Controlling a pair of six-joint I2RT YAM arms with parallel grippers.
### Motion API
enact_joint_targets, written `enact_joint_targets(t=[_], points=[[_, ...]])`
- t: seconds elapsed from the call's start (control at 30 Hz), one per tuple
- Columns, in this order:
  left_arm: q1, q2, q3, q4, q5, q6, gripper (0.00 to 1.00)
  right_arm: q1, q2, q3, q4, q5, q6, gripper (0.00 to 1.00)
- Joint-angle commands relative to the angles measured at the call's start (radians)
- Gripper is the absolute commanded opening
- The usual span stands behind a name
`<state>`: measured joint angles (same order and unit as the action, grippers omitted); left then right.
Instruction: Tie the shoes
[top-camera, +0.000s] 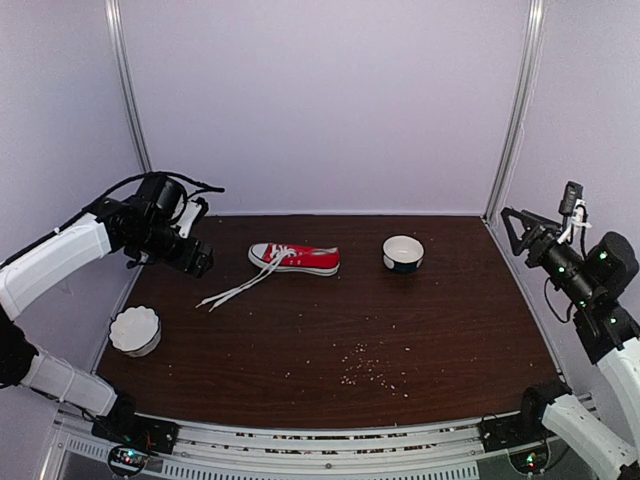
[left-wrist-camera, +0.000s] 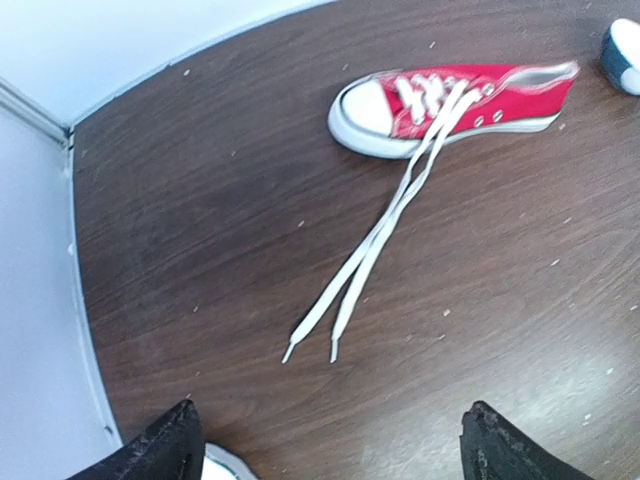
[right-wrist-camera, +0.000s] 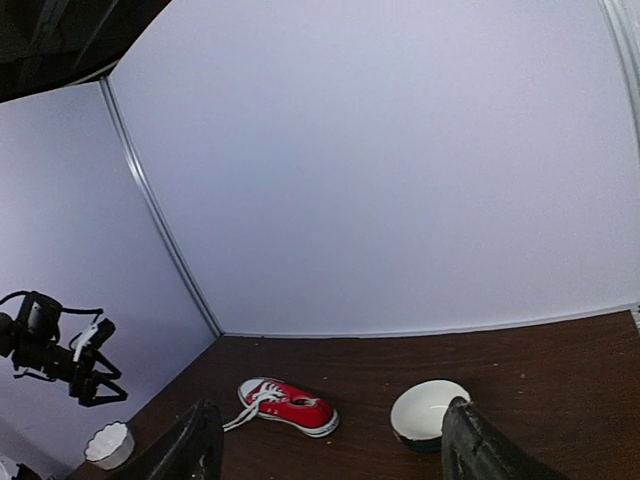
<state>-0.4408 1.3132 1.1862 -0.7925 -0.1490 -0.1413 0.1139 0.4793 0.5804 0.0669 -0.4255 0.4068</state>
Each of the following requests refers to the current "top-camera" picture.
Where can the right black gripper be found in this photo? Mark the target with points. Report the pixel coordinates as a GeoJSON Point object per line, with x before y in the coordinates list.
{"type": "Point", "coordinates": [538, 235]}

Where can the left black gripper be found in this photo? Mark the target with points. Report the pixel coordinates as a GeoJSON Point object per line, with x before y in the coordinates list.
{"type": "Point", "coordinates": [197, 267]}

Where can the white shoelace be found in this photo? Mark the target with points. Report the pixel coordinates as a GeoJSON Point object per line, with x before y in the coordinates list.
{"type": "Point", "coordinates": [245, 286]}

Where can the white scalloped bowl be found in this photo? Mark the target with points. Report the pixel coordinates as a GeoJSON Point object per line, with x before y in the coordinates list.
{"type": "Point", "coordinates": [136, 331]}

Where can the red canvas sneaker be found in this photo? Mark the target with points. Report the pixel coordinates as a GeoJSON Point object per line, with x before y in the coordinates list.
{"type": "Point", "coordinates": [312, 260]}

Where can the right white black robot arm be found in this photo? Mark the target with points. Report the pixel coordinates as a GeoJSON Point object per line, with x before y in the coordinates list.
{"type": "Point", "coordinates": [607, 332]}

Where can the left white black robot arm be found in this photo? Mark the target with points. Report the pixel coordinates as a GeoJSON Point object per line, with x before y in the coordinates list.
{"type": "Point", "coordinates": [149, 217]}

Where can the blue white polka-dot bowl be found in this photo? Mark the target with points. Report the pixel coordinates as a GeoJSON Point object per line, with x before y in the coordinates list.
{"type": "Point", "coordinates": [402, 254]}

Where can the scattered rice grains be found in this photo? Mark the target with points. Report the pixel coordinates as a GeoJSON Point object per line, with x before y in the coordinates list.
{"type": "Point", "coordinates": [340, 355]}

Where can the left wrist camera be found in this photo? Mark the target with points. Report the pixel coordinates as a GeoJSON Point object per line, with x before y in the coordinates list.
{"type": "Point", "coordinates": [194, 211]}

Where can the right aluminium frame post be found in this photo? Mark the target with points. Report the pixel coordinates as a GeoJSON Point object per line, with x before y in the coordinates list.
{"type": "Point", "coordinates": [523, 91]}

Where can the aluminium frame post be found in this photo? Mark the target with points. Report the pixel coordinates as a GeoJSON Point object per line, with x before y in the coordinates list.
{"type": "Point", "coordinates": [117, 35]}
{"type": "Point", "coordinates": [523, 91]}

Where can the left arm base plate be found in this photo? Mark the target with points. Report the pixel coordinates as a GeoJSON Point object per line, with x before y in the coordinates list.
{"type": "Point", "coordinates": [145, 434]}

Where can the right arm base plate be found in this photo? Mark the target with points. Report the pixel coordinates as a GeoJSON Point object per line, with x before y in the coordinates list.
{"type": "Point", "coordinates": [507, 432]}

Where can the front aluminium rail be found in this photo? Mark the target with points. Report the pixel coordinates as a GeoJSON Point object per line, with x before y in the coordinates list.
{"type": "Point", "coordinates": [445, 450]}

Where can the left aluminium frame post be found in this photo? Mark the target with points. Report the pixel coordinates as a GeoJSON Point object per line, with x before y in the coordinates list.
{"type": "Point", "coordinates": [117, 35]}

